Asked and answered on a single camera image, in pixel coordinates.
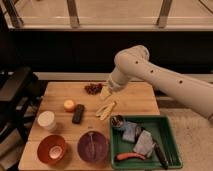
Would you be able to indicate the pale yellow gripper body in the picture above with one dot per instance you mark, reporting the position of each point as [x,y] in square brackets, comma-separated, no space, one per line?
[105,93]

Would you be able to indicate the black eraser block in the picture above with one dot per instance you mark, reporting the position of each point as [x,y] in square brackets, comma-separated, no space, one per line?
[78,113]

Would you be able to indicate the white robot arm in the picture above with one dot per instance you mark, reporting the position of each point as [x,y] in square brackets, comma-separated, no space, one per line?
[134,63]

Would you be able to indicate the dark red grape bunch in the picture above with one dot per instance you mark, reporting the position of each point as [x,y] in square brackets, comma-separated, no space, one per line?
[93,89]

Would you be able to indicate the metal can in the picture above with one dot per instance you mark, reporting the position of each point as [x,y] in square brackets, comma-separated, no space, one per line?
[117,121]

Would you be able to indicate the orange round fruit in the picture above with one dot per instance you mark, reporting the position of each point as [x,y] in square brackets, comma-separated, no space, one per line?
[69,105]

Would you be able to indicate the blue folded cloth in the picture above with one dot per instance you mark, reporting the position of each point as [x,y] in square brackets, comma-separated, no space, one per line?
[131,131]

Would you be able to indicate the green plastic tray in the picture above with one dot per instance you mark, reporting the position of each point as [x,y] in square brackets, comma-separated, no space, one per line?
[160,129]

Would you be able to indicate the grey folded cloth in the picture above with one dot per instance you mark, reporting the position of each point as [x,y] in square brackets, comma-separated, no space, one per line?
[145,144]

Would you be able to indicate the white cylindrical cup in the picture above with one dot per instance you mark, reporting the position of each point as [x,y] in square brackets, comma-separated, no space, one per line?
[47,120]

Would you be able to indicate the orange carrot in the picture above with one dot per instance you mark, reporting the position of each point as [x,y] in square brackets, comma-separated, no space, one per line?
[123,156]

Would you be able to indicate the red bowl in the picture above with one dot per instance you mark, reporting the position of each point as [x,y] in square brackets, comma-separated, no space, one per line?
[51,149]

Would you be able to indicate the black chair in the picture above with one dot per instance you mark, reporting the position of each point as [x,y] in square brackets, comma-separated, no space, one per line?
[18,92]

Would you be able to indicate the black handled tool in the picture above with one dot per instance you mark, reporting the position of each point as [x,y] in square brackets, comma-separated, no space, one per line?
[160,155]

